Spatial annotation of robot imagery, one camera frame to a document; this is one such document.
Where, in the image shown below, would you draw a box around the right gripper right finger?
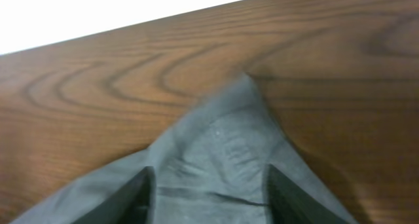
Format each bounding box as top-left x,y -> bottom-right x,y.
266,165 -> 345,224

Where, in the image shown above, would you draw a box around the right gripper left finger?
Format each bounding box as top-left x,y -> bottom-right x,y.
73,166 -> 156,224

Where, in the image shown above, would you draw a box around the grey shorts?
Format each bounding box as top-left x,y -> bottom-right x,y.
17,75 -> 355,224

